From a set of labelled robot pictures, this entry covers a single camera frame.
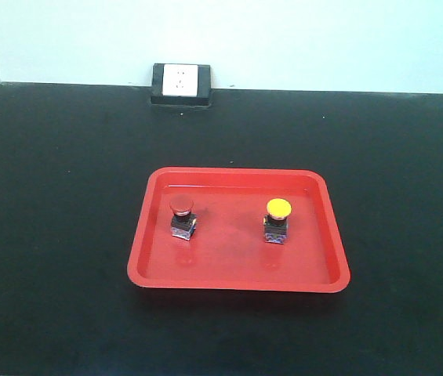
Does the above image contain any red mushroom push button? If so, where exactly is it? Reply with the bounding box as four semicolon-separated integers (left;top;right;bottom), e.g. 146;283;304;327
169;194;197;240

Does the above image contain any yellow mushroom push button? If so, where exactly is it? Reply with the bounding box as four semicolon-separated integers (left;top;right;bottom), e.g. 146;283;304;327
263;198;292;244

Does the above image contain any red plastic tray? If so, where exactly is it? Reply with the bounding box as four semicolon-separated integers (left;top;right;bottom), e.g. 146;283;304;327
127;167;350;293

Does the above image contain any black white wall socket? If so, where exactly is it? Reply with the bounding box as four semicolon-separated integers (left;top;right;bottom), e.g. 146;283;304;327
150;63;212;107

